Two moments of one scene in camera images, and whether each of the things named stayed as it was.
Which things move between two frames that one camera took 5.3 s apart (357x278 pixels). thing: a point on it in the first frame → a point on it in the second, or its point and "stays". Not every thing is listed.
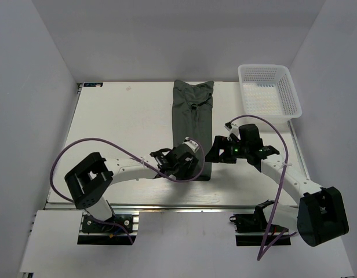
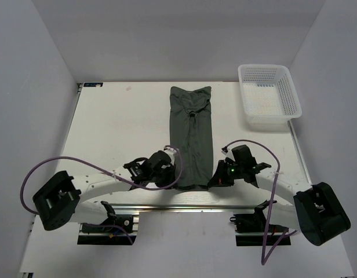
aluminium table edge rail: x=174 y=207 stays
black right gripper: x=219 y=143 → x=219 y=178
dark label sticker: x=93 y=84 stays
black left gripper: x=187 y=172 → x=171 y=168
